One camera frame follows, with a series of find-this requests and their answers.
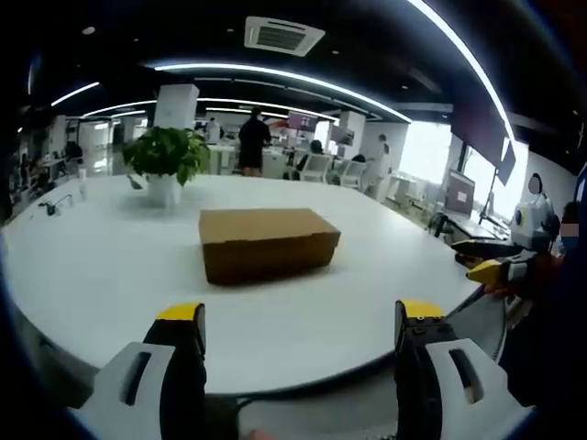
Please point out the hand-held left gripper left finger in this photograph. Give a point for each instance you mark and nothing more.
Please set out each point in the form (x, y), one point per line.
(147, 380)

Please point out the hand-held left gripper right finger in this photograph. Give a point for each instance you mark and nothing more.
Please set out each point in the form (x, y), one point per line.
(440, 380)

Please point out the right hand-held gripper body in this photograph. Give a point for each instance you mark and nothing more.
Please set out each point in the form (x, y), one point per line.
(532, 224)

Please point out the brown cardboard shoe box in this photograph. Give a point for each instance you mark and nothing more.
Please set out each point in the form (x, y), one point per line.
(266, 238)

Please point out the person's right hand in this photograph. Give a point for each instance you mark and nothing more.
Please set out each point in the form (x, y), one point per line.
(504, 290)

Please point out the person's left hand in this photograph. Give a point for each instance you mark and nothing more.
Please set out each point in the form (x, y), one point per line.
(260, 434)

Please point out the desktop computer monitor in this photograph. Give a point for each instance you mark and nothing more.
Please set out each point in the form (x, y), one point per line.
(461, 192)

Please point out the large dark hanging screen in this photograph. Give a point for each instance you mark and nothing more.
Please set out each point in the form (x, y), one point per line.
(481, 137)

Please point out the white office chair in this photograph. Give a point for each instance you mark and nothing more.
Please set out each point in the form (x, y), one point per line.
(316, 167)
(354, 174)

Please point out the clear plastic bottle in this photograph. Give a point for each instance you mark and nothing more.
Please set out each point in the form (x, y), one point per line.
(82, 185)

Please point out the green potted plant white pot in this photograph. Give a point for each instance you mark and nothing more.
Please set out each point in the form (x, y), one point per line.
(165, 156)

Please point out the ceiling air conditioner vent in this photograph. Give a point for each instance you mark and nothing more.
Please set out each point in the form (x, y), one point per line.
(284, 36)

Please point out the pink wall screen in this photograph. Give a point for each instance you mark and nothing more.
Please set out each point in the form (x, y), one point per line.
(302, 121)

